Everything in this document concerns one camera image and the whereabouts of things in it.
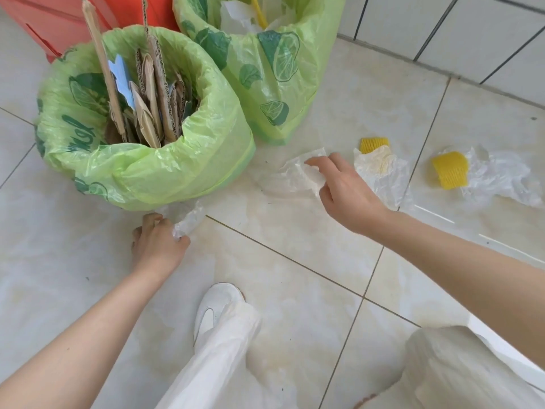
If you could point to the white crumpled plastic in bin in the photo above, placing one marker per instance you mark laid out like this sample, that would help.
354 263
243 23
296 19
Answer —
238 14

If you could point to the white left trouser leg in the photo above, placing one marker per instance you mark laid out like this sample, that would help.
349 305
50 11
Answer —
213 362

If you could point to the orange plastic container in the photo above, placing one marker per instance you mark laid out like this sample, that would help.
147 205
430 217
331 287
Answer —
64 16

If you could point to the yellow stick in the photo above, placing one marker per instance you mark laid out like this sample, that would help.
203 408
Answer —
259 11

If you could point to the person's right forearm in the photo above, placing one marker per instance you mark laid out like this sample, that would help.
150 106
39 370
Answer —
464 268

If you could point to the person's left thumb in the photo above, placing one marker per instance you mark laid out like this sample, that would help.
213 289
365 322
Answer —
183 243

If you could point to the person's left hand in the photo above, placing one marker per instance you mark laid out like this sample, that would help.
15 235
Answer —
155 251

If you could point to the person's right hand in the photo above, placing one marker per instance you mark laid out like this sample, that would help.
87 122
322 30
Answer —
353 200

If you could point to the blue paper scrap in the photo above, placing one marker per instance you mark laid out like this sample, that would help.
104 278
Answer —
122 78

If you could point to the clear plastic film sheet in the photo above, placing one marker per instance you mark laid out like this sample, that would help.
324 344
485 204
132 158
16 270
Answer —
293 178

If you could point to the white crumpled plastic wrap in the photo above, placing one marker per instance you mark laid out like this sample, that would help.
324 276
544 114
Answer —
383 172

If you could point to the bundle of brown cardboard scraps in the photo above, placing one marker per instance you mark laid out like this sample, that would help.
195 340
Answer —
159 106

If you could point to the large crumpled clear plastic bag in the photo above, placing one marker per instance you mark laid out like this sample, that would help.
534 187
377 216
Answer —
502 176

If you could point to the white shoe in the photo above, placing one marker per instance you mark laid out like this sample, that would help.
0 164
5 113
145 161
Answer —
215 308

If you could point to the yellow foam fruit net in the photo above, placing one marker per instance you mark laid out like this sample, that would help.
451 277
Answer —
450 170
374 144

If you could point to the small clear plastic wrap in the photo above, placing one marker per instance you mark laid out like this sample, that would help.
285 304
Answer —
189 219

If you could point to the person's right thumb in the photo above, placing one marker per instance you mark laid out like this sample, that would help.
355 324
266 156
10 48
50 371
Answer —
325 192

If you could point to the white right trouser leg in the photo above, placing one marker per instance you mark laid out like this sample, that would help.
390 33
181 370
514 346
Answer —
460 370

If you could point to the white trouser leg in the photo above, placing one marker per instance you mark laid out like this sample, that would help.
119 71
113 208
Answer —
460 370
213 362

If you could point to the person's left forearm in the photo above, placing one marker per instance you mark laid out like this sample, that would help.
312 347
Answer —
72 345

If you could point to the green printed bag-lined bin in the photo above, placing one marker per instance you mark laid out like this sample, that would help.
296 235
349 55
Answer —
140 174
272 76

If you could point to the long brown cardboard strip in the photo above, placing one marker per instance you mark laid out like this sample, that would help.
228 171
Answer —
104 63

